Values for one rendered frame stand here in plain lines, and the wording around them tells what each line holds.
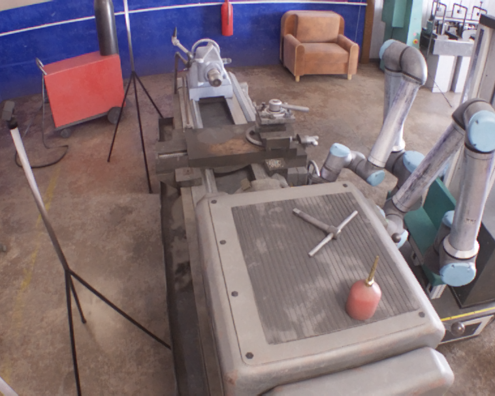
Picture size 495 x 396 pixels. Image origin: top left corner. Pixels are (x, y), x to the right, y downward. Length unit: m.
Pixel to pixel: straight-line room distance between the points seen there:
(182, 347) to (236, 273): 1.03
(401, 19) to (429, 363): 5.29
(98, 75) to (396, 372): 4.10
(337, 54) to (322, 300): 4.90
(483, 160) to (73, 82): 3.91
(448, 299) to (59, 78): 3.99
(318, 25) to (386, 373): 5.24
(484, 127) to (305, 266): 0.72
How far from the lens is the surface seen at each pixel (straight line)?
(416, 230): 2.06
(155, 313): 2.51
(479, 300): 2.39
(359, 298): 0.78
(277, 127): 1.95
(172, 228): 2.41
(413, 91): 1.80
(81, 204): 3.47
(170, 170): 2.05
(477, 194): 1.43
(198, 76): 2.71
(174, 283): 2.11
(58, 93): 4.42
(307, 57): 5.42
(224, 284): 0.87
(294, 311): 0.82
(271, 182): 1.35
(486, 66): 1.87
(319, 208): 1.06
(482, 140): 1.31
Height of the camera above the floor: 2.01
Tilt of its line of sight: 38 degrees down
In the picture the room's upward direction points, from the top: straight up
